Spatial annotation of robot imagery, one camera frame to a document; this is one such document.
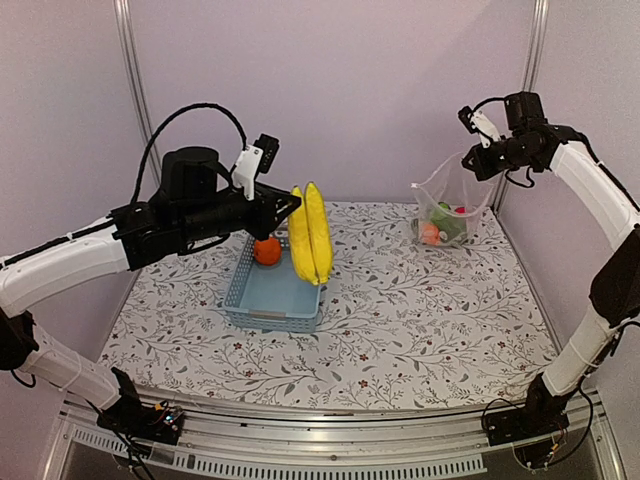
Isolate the blue plastic basket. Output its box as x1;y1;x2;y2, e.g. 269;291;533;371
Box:
223;228;321;333

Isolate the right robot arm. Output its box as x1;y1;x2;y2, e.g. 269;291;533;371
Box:
458;91;639;436

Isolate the green toy watermelon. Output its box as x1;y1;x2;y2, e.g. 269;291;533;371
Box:
429;202;452;229

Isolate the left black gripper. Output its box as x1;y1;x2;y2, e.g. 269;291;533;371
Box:
179;181;301;245

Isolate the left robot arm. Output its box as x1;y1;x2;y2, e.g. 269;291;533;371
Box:
1;135;301;434

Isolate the yellow toy banana bunch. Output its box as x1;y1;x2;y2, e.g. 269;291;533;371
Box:
288;182;333;286

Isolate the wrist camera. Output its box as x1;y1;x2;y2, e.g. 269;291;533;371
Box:
458;106;502;148
231;134;280;201

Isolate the clear zip top bag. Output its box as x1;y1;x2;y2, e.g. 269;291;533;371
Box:
410;153;495;247

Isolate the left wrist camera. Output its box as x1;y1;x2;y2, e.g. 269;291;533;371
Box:
231;134;280;201

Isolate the aluminium frame post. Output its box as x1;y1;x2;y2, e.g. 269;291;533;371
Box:
112;0;156;151
492;0;549;216

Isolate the green orange toy mango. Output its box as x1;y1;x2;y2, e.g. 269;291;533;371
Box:
420;223;441;246

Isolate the orange toy fruit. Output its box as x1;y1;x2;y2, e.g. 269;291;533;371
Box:
253;237;282;267

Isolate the right aluminium frame post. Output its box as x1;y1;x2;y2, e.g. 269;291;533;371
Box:
492;0;549;216

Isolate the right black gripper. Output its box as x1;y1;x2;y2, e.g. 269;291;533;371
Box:
462;134;538;180

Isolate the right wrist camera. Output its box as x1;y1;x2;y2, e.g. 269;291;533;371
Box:
458;106;502;148

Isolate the left aluminium frame post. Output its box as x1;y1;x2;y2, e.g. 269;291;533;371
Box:
112;0;156;151

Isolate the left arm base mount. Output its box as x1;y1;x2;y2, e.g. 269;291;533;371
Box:
97;367;185;446

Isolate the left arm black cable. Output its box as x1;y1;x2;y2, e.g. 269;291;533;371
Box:
130;102;249;206

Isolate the aluminium front rail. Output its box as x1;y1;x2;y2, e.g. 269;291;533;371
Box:
42;388;626;479

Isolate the floral tablecloth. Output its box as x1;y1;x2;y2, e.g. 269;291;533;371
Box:
100;203;556;410

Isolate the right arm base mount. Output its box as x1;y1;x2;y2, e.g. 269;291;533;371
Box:
481;374;577;446

